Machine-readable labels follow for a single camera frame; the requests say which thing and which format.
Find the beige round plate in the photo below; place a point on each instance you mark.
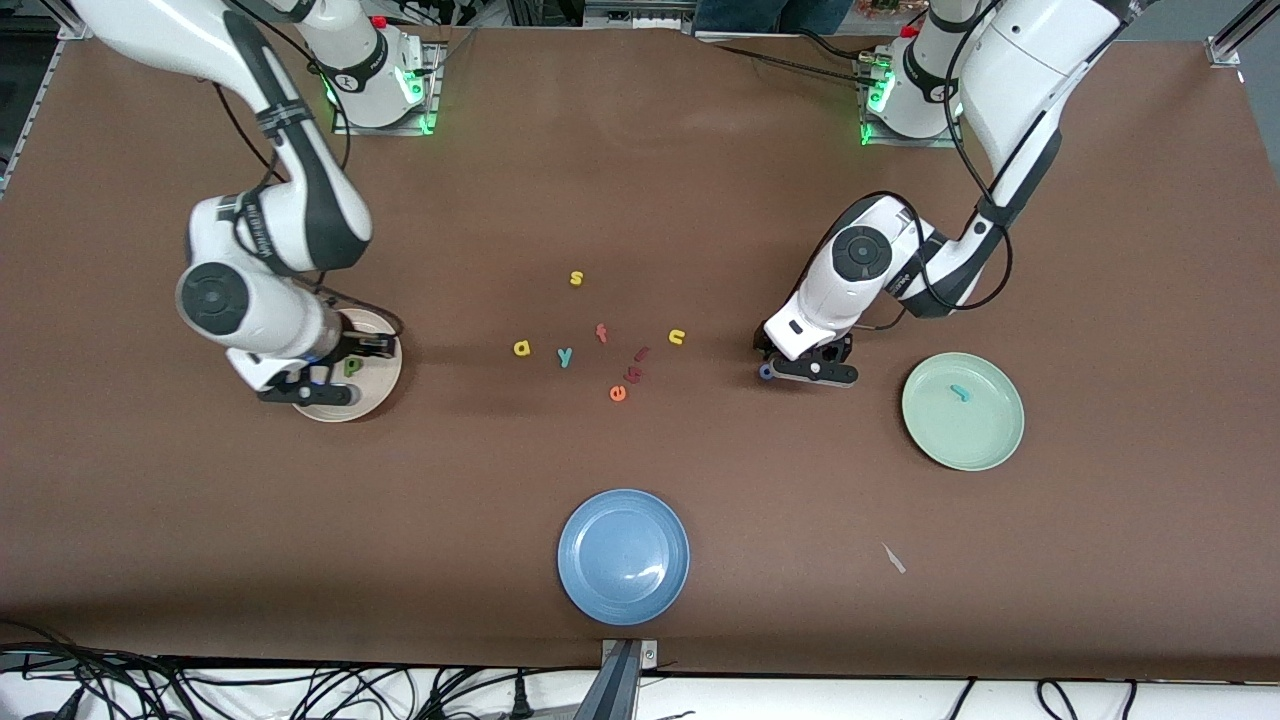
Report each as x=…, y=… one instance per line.
x=385, y=385

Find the black power plug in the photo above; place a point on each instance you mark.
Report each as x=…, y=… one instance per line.
x=521, y=700

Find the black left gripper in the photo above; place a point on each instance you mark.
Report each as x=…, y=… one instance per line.
x=836, y=351

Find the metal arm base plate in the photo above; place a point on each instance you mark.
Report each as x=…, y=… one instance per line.
x=433, y=100
x=900, y=143

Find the person in blue jeans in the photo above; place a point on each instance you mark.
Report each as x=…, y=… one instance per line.
x=770, y=12

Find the green round plate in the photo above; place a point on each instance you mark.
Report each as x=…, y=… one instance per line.
x=985, y=430

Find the white paper scrap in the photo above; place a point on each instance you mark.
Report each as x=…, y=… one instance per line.
x=894, y=560

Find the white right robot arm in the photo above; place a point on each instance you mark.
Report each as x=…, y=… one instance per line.
x=150, y=30

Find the brown table cover sheet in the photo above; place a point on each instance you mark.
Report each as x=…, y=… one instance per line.
x=700, y=180

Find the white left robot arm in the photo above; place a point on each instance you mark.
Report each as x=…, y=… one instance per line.
x=1030, y=60

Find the blue round plate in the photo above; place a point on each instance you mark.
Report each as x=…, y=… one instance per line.
x=623, y=556

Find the silver aluminium frame profile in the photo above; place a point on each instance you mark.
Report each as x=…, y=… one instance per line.
x=1235, y=35
x=70, y=32

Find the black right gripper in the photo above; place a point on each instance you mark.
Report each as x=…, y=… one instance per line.
x=352, y=349

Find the aluminium camera post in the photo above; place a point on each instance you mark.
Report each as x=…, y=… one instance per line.
x=620, y=690

